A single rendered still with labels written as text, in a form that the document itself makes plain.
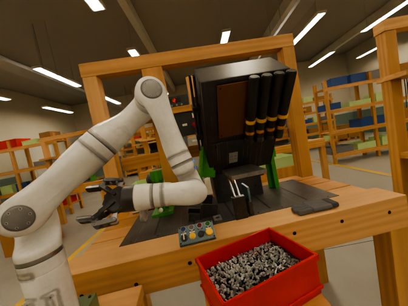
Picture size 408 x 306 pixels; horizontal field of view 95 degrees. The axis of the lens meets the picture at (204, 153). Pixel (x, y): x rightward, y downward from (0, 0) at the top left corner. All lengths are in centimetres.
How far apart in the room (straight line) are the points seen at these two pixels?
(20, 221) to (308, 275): 73
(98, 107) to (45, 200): 99
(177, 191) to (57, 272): 34
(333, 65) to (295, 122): 1244
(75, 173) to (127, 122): 19
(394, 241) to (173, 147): 107
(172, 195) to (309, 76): 1278
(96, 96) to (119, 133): 94
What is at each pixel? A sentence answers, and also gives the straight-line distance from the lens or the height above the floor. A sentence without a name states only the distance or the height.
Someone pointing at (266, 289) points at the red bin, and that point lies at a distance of 61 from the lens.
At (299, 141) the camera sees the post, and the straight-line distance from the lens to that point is 157.
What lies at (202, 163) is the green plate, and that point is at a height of 119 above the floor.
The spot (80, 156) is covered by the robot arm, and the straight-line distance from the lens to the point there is 54.
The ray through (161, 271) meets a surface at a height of 83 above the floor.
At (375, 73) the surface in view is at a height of 214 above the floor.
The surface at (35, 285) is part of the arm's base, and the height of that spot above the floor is 106.
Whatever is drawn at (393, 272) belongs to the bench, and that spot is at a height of 54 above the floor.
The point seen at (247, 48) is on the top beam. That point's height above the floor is 188.
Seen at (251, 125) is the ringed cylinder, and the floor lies 133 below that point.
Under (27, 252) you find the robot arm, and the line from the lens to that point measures 62.
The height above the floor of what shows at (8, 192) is 90.
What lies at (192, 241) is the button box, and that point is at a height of 92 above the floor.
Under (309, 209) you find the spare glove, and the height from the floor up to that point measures 92.
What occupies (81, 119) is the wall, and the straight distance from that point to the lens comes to 1306.
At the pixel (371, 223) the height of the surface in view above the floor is 81.
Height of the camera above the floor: 131
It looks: 4 degrees down
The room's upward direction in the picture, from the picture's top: 11 degrees counter-clockwise
